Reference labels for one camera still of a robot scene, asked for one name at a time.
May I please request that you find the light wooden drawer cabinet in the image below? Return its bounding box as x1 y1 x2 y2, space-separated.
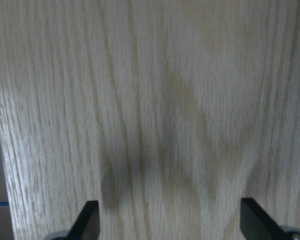
0 0 300 240

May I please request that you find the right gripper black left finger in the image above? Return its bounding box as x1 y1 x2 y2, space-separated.
67 200 101 240

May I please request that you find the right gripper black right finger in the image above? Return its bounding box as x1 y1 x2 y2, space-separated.
240 197 290 240

